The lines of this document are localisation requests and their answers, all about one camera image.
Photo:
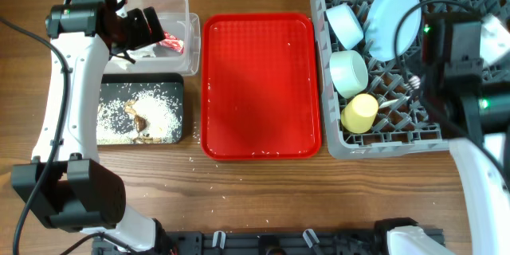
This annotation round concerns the grey dishwasher rack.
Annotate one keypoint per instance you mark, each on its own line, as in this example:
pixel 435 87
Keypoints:
pixel 400 129

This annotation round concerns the mint green bowl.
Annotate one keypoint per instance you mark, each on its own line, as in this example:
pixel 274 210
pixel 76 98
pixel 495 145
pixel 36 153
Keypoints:
pixel 348 73

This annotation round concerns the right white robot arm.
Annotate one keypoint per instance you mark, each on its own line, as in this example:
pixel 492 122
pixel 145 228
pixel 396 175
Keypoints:
pixel 474 116

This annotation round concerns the red snack wrapper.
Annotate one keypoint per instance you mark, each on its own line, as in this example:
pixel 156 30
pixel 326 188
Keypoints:
pixel 172 42

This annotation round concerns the light blue bowl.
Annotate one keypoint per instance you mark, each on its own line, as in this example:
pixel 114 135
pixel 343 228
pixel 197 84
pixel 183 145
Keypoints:
pixel 345 25

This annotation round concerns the rice and food leftovers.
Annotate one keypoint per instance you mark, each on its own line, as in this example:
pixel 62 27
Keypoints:
pixel 151 115

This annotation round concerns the white plastic fork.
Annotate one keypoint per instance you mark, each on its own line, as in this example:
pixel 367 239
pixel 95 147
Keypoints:
pixel 414 82

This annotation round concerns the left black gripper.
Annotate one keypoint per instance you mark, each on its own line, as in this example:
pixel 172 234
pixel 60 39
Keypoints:
pixel 143 37

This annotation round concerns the light blue plate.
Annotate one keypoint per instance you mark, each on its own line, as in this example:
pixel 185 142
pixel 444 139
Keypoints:
pixel 383 19

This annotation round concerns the white plastic spoon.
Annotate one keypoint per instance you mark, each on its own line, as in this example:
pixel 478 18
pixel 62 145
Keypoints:
pixel 389 103

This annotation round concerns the red serving tray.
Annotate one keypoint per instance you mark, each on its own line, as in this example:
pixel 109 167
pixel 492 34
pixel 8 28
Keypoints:
pixel 259 98

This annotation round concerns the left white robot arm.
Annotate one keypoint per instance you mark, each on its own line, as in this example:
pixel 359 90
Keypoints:
pixel 64 184

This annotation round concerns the clear plastic waste bin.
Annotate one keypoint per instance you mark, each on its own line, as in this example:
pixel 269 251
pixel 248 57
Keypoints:
pixel 176 19

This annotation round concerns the black food waste tray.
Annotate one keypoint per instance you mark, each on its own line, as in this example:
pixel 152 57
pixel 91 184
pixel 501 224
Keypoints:
pixel 159 87

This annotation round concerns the yellow plastic cup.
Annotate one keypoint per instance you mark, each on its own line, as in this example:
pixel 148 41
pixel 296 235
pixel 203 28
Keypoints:
pixel 360 113

